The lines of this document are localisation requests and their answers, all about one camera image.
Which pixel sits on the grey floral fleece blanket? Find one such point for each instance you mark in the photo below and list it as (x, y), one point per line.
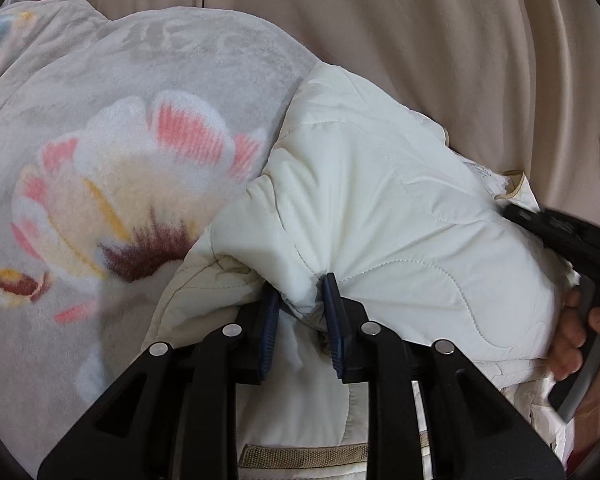
(130, 85)

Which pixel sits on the person's right hand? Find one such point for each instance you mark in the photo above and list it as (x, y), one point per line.
(567, 340)

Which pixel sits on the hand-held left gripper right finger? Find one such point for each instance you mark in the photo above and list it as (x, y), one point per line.
(331, 320)

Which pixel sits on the white quilted jacket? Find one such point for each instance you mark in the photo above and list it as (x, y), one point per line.
(380, 185)

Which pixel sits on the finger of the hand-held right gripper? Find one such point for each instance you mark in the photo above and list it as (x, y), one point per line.
(545, 225)

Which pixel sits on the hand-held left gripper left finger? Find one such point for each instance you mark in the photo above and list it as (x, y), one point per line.
(271, 332)

